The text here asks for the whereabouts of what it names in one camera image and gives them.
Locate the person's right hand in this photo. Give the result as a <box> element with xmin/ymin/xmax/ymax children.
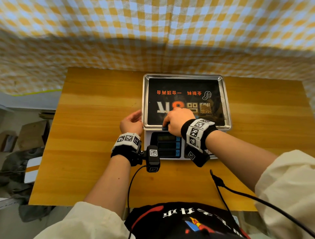
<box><xmin>162</xmin><ymin>108</ymin><xmax>196</xmax><ymax>137</ymax></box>

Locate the person's left hand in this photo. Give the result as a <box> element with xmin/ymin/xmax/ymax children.
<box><xmin>120</xmin><ymin>110</ymin><xmax>144</xmax><ymax>136</ymax></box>

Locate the steel scale tray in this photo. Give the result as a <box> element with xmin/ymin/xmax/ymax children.
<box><xmin>142</xmin><ymin>74</ymin><xmax>232</xmax><ymax>131</ymax></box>

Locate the person's left forearm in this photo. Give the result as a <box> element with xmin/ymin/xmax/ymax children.
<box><xmin>84</xmin><ymin>155</ymin><xmax>131</xmax><ymax>217</ymax></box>

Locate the person's right forearm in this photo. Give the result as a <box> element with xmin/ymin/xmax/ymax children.
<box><xmin>205</xmin><ymin>130</ymin><xmax>278</xmax><ymax>193</ymax></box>

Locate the white electronic scale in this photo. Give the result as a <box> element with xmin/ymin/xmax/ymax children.
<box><xmin>144</xmin><ymin>129</ymin><xmax>218</xmax><ymax>161</ymax></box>

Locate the black printed tray sticker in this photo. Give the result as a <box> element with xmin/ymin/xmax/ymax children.
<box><xmin>147</xmin><ymin>78</ymin><xmax>226</xmax><ymax>127</ymax></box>

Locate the black marker wristband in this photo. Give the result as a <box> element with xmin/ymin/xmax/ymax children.
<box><xmin>110</xmin><ymin>132</ymin><xmax>143</xmax><ymax>167</ymax></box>
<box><xmin>181</xmin><ymin>118</ymin><xmax>218</xmax><ymax>151</ymax></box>

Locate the yellow white checked curtain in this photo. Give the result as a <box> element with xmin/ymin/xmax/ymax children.
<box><xmin>0</xmin><ymin>0</ymin><xmax>315</xmax><ymax>109</ymax></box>

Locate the black printed apron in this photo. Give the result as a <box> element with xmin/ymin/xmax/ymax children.
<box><xmin>124</xmin><ymin>202</ymin><xmax>251</xmax><ymax>239</ymax></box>

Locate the brown cardboard box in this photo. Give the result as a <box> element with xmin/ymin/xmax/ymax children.
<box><xmin>18</xmin><ymin>120</ymin><xmax>50</xmax><ymax>151</ymax></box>

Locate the grey ledge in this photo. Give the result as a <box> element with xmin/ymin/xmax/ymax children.
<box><xmin>0</xmin><ymin>90</ymin><xmax>62</xmax><ymax>111</ymax></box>

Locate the white orange board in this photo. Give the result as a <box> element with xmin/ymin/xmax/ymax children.
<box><xmin>24</xmin><ymin>156</ymin><xmax>43</xmax><ymax>184</ymax></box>

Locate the grey crumpled cloth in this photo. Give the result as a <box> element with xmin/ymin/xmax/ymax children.
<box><xmin>0</xmin><ymin>147</ymin><xmax>45</xmax><ymax>190</ymax></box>

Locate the cream jacket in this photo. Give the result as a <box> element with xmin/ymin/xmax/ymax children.
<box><xmin>33</xmin><ymin>149</ymin><xmax>315</xmax><ymax>239</ymax></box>

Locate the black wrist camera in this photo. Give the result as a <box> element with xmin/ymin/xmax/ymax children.
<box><xmin>184</xmin><ymin>144</ymin><xmax>211</xmax><ymax>168</ymax></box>
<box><xmin>141</xmin><ymin>145</ymin><xmax>161</xmax><ymax>173</ymax></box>

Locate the black cable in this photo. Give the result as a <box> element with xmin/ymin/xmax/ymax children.
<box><xmin>210</xmin><ymin>169</ymin><xmax>315</xmax><ymax>237</ymax></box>
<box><xmin>127</xmin><ymin>165</ymin><xmax>147</xmax><ymax>239</ymax></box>

